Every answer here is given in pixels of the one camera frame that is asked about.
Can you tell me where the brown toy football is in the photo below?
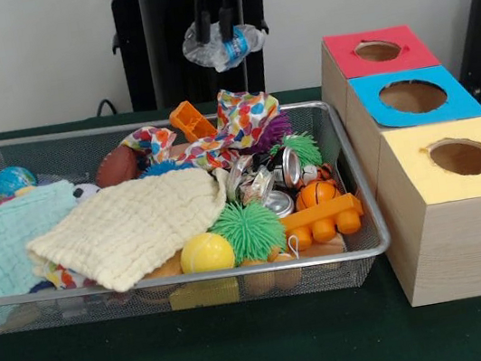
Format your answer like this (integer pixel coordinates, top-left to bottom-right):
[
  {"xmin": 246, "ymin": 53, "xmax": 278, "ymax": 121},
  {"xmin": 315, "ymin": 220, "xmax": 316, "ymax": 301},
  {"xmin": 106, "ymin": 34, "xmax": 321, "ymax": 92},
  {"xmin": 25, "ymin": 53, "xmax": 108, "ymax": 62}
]
[{"xmin": 90, "ymin": 142, "xmax": 142, "ymax": 189}]

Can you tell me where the bottle with blue label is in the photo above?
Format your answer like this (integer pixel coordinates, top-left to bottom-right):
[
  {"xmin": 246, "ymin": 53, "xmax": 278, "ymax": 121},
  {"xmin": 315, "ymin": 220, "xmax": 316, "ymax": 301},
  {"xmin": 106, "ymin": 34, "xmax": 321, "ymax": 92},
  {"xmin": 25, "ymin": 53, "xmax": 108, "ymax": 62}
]
[{"xmin": 178, "ymin": 14, "xmax": 272, "ymax": 79}]

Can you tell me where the orange toy basketball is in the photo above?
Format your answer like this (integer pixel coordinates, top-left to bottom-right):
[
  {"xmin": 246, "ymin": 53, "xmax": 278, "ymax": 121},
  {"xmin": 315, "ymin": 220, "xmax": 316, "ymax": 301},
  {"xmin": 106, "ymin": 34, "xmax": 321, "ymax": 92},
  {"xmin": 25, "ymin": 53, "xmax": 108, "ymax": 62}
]
[{"xmin": 291, "ymin": 176, "xmax": 345, "ymax": 213}]

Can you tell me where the long orange toy block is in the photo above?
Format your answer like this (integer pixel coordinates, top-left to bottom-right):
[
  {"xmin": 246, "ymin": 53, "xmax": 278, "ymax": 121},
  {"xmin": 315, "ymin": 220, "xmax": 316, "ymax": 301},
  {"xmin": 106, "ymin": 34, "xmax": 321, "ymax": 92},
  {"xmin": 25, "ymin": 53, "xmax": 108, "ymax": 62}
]
[{"xmin": 279, "ymin": 191, "xmax": 369, "ymax": 254}]

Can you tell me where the cream waffle cloth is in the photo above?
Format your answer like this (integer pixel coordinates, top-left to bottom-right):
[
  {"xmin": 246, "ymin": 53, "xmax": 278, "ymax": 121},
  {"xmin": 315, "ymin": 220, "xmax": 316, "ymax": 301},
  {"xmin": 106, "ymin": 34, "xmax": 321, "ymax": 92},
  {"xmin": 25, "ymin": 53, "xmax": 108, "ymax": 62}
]
[{"xmin": 17, "ymin": 160, "xmax": 243, "ymax": 307}]

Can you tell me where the dark green table cloth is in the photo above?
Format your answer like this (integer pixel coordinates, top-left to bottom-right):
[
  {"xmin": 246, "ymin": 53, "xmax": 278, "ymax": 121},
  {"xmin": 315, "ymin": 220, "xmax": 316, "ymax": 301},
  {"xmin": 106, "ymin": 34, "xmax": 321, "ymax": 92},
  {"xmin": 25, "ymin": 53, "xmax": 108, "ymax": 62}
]
[{"xmin": 0, "ymin": 54, "xmax": 481, "ymax": 361}]

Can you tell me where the black cable loop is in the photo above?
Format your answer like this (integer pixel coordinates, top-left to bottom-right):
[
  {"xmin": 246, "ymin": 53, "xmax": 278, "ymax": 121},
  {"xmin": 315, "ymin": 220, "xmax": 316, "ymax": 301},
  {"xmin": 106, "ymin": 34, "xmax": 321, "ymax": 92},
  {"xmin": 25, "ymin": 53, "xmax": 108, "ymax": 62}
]
[{"xmin": 93, "ymin": 97, "xmax": 118, "ymax": 118}]

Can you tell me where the silver mesh bin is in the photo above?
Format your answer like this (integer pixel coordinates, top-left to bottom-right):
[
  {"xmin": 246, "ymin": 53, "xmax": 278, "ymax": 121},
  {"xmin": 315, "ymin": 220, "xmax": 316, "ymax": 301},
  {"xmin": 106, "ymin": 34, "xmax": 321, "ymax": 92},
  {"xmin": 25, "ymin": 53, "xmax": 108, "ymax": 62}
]
[{"xmin": 0, "ymin": 82, "xmax": 398, "ymax": 343}]

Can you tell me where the colourful dotted cloth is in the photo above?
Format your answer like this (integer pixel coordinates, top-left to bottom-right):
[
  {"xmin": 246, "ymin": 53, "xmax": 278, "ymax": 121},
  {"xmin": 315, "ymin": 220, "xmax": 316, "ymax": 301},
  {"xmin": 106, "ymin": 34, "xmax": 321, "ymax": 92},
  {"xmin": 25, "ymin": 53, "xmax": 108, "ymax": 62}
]
[{"xmin": 111, "ymin": 80, "xmax": 289, "ymax": 185}]

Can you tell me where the blue globe ball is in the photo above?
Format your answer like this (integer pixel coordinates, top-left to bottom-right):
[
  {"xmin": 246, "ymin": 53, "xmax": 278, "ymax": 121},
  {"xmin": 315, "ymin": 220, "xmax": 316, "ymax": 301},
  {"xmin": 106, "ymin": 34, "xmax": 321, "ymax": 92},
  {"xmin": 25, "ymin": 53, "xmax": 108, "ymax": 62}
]
[{"xmin": 0, "ymin": 162, "xmax": 41, "ymax": 204}]

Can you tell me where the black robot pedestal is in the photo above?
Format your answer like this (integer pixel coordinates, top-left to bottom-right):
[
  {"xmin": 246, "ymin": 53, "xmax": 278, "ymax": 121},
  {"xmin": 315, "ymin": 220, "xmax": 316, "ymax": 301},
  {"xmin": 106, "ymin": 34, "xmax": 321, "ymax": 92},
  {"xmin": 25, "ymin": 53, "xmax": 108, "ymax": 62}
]
[{"xmin": 95, "ymin": 0, "xmax": 303, "ymax": 117}]

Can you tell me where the large green spiky ball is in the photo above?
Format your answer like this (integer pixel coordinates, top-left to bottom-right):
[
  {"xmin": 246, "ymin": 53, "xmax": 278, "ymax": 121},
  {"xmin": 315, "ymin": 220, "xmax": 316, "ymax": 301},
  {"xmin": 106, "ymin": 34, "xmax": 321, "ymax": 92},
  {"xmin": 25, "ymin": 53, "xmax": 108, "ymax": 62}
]
[{"xmin": 205, "ymin": 195, "xmax": 291, "ymax": 269}]

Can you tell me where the wooden box with three holes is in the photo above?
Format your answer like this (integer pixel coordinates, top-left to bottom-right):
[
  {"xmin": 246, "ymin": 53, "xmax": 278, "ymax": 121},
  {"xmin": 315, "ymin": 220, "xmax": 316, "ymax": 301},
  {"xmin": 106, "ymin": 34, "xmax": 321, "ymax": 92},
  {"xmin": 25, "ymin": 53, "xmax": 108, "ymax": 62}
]
[{"xmin": 312, "ymin": 11, "xmax": 481, "ymax": 317}]

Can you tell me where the yellow ball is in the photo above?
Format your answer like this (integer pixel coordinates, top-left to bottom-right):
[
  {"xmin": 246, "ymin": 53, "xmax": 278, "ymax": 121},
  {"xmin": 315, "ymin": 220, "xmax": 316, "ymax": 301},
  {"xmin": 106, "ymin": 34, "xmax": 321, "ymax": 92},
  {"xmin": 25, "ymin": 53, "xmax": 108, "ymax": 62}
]
[{"xmin": 175, "ymin": 228, "xmax": 238, "ymax": 277}]

